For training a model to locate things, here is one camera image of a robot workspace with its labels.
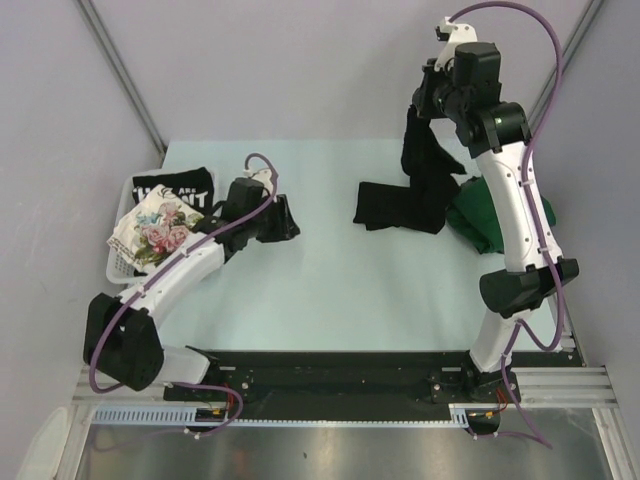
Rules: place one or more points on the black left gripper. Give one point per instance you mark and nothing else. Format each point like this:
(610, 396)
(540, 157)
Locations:
(285, 228)

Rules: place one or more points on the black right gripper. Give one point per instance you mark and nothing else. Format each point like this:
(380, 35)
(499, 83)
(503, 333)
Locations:
(422, 97)

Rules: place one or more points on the plain black t-shirt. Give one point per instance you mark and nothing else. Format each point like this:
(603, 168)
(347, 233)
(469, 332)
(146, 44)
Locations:
(422, 205)

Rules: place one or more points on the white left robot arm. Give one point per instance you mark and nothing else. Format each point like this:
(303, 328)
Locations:
(122, 332)

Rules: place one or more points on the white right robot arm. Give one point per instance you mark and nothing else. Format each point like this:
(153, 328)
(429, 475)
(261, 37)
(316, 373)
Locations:
(462, 84)

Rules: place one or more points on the black printed t-shirt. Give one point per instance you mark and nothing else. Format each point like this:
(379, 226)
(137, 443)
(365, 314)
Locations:
(195, 187)

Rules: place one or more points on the white floral t-shirt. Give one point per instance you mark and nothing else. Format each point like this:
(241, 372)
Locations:
(154, 229)

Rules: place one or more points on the green folded t-shirt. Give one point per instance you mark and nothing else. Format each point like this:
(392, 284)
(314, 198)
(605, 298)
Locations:
(472, 216)

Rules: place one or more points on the white plastic basket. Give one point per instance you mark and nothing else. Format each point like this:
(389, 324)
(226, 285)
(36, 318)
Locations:
(118, 271)

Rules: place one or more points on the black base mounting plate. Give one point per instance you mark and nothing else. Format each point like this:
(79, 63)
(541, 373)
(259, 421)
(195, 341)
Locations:
(343, 386)

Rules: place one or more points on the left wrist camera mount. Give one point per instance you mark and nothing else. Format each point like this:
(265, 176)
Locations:
(264, 175)

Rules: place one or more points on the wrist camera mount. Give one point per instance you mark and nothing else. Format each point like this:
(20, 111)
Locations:
(452, 35)
(264, 175)

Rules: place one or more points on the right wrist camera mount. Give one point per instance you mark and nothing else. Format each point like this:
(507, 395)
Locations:
(452, 35)

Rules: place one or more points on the white slotted cable duct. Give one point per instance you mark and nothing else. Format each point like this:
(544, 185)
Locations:
(159, 416)

